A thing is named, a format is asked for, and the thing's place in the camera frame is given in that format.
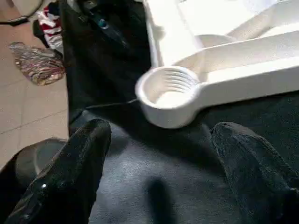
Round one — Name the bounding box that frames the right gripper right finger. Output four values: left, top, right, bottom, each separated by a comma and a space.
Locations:
210, 122, 299, 224

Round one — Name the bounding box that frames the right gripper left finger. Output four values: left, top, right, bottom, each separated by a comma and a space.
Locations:
2, 119, 113, 224

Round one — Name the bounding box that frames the white plastic table top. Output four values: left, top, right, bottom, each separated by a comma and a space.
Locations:
135, 0, 299, 129

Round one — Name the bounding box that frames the black robot foot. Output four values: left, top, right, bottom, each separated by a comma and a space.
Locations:
13, 138, 71, 189

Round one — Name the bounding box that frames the black work mat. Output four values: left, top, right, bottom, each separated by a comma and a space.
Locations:
58, 0, 299, 224

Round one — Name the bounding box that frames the multicoloured crumpled cloth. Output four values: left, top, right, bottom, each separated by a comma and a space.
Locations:
8, 41, 66, 86

